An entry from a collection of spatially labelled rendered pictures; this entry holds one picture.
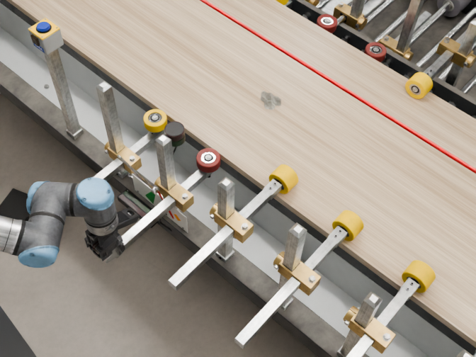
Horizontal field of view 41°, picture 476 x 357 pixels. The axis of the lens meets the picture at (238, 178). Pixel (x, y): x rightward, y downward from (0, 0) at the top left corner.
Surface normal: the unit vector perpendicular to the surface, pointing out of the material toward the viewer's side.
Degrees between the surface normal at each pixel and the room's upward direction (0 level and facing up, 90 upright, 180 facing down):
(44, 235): 25
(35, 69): 0
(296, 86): 0
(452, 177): 0
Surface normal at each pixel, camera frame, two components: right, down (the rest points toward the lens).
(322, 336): 0.03, -0.57
